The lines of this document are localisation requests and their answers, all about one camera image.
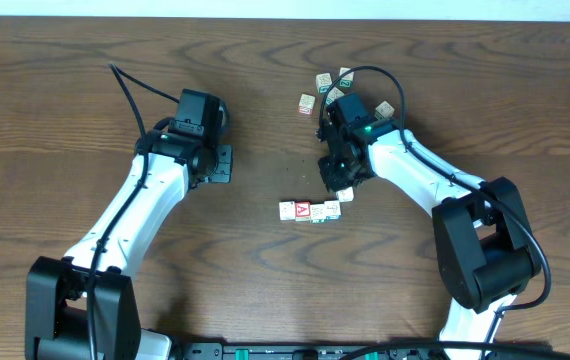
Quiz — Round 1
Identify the wooden block red drawing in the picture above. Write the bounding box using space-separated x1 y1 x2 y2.
336 187 354 202

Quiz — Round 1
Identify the wooden block blue H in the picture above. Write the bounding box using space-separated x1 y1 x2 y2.
324 200 342 220

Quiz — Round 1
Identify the wooden block green bottom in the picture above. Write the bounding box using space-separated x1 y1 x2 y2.
310 203 327 223

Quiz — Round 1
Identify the red letter A block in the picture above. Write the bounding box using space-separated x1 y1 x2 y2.
294 202 311 222

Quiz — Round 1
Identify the wooden block red bottom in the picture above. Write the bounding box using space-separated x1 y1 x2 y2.
298 94 316 115

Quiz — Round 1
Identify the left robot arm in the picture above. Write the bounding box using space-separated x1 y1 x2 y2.
24 130 233 359

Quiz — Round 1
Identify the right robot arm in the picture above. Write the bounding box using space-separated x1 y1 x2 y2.
317 117 551 359

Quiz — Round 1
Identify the wooden block green X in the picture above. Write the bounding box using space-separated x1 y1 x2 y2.
325 87 345 106

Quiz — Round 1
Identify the wooden block green number two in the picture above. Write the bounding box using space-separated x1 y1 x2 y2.
339 67 354 88

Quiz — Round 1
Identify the right black cable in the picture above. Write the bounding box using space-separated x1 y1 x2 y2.
317 65 552 360

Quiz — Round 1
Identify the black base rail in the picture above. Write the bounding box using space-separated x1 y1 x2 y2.
168 342 551 360

